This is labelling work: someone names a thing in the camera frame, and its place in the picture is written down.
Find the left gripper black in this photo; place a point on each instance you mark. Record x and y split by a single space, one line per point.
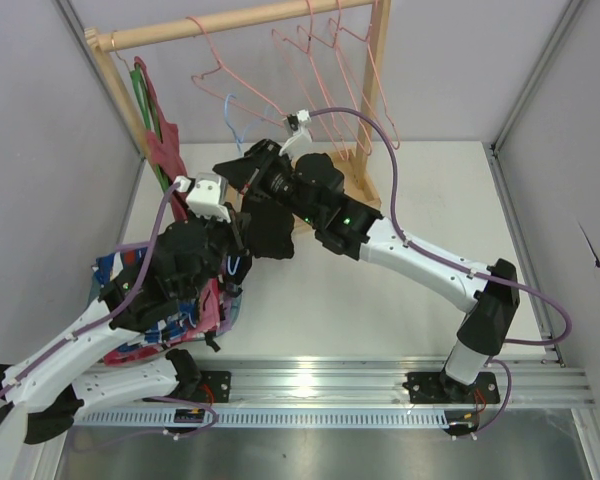
237 228

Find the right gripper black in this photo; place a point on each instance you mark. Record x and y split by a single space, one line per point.
260 166

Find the black trousers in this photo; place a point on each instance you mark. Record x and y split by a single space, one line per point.
271 225

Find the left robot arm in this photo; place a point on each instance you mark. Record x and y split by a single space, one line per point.
153 297

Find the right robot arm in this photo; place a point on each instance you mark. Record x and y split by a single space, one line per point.
487 295

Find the green hanger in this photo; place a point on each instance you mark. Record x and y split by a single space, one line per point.
150 113

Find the blue plastic laundry basket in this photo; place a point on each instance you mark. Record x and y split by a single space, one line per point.
212 315

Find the wooden clothes rack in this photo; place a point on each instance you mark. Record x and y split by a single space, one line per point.
238 68

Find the maroon tank top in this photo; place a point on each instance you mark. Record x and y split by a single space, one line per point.
175 165

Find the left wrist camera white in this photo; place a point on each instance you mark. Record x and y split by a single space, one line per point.
205 196

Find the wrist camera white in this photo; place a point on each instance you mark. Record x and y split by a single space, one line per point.
205 196
300 138

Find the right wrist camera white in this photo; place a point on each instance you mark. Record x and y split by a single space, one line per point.
300 138

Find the slotted cable duct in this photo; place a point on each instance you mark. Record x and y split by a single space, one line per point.
242 417

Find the aluminium mounting rail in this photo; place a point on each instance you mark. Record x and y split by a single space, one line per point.
340 382

